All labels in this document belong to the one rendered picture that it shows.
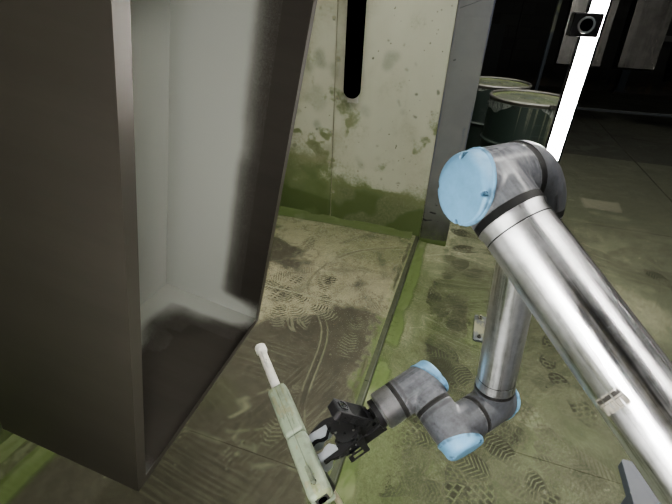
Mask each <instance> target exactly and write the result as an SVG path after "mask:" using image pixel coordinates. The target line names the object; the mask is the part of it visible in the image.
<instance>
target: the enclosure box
mask: <svg viewBox="0 0 672 504"><path fill-rule="evenodd" d="M317 1H318V0H0V424H1V426H2V428H3V429H5V430H7V431H9V432H11V433H13V434H15V435H18V436H20V437H22V438H24V439H26V440H28V441H30V442H33V443H35V444H37V445H39V446H41V447H43V448H46V449H48V450H50V451H52V452H54V453H56V454H58V455H61V456H63V457H65V458H67V459H69V460H71V461H73V462H76V463H78V464H80V465H82V466H84V467H86V468H89V469H91V470H93V471H95V472H97V473H99V474H101V475H104V476H106V477H108V478H110V479H112V480H114V481H117V482H119V483H121V484H123V485H125V486H127V487H129V488H132V489H134V490H136V491H138V492H139V490H140V489H141V488H142V486H143V485H144V483H145V482H146V480H147V479H148V478H149V476H150V475H151V473H152V472H153V470H154V469H155V467H156V466H157V465H158V463H159V462H160V460H161V459H162V457H163V456H164V455H165V453H166V452H167V450H168V449H169V447H170V446H171V445H172V443H173V442H174V440H175V439H176V437H177V436H178V435H179V433H180V432H181V430H182V429H183V427H184V426H185V424H186V423H187V422H188V420H189V419H190V417H191V416H192V414H193V413H194V412H195V410H196V409H197V407H198V406H199V404H200V403H201V402H202V400H203V399H204V397H205V396H206V394H207V393H208V391H209V390H210V389H211V387H212V386H213V384H214V383H215V381H216V380H217V379H218V377H219V376H220V374H221V373H222V371H223V370H224V369H225V367H226V366H227V364H228V363H229V361H230V360H231V358H232V357H233V356H234V354H235V353H236V351H237V350H238V348H239V347H240V346H241V344H242V343H243V341H244V340H245V338H246V337H247V336H248V334H249V333H250V331H251V330H252V328H253V327H254V325H255V324H256V323H257V321H258V319H259V314H260V308H261V303H262V298H263V292H264V287H265V281H266V276H267V271H268V265H269V260H270V254H271V249H272V244H273V238H274V233H275V227H276V222H277V217H278V211H279V206H280V200H281V195H282V190H283V184H284V179H285V173H286V168H287V163H288V157H289V152H290V146H291V141H292V136H293V130H294V125H295V119H296V114H297V109H298V103H299V98H300V92H301V87H302V82H303V76H304V71H305V65H306V60H307V55H308V49H309V44H310V38H311V33H312V28H313V22H314V17H315V11H316V6H317Z"/></svg>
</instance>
